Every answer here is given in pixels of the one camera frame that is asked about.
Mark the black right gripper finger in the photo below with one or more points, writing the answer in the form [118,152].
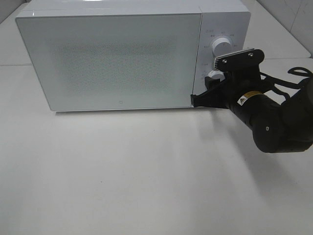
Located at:
[215,96]
[238,60]

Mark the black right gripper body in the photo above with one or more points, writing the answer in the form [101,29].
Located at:
[243,95]

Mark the white timer knob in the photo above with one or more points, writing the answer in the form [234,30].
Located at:
[217,75]

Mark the white microwave door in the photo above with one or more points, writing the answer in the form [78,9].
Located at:
[113,62]

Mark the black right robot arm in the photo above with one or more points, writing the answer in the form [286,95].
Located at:
[279,113]

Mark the upper white power knob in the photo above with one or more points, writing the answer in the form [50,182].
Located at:
[221,45]

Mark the white microwave oven body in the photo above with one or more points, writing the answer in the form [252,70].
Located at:
[218,18]

